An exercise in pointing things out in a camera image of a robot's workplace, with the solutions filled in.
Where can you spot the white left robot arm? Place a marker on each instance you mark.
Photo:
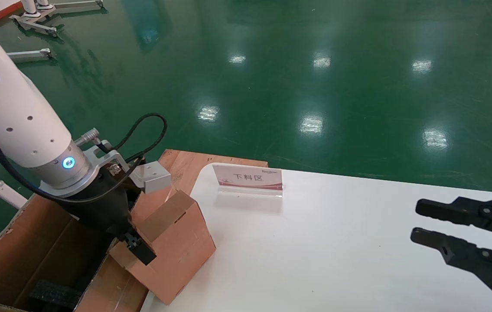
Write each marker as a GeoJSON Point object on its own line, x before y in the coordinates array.
{"type": "Point", "coordinates": [11, 112]}

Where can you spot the white stand with round post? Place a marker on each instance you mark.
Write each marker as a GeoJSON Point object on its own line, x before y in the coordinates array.
{"type": "Point", "coordinates": [33, 17]}

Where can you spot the white stand base bar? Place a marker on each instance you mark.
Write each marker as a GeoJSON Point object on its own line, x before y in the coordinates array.
{"type": "Point", "coordinates": [76, 5]}

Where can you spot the acrylic sign with red print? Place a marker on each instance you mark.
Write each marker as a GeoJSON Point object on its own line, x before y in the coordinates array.
{"type": "Point", "coordinates": [248, 177]}

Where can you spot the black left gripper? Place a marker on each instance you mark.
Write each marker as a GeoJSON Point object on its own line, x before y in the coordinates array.
{"type": "Point", "coordinates": [102, 203]}

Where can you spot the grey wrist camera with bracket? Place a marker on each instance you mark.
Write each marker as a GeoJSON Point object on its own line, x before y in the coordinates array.
{"type": "Point", "coordinates": [154, 175]}

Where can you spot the large cardboard box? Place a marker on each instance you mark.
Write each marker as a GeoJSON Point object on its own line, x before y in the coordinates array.
{"type": "Point", "coordinates": [33, 242]}

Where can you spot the white stand with grey post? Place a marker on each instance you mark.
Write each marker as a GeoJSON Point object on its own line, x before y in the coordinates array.
{"type": "Point", "coordinates": [29, 55]}

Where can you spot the small cardboard box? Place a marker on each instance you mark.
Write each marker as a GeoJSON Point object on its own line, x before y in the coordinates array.
{"type": "Point", "coordinates": [176, 242]}

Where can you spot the black foam pad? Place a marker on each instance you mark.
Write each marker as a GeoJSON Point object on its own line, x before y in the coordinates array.
{"type": "Point", "coordinates": [55, 294]}

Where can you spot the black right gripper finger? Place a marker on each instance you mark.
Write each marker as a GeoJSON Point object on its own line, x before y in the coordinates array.
{"type": "Point", "coordinates": [488, 264]}
{"type": "Point", "coordinates": [480, 212]}

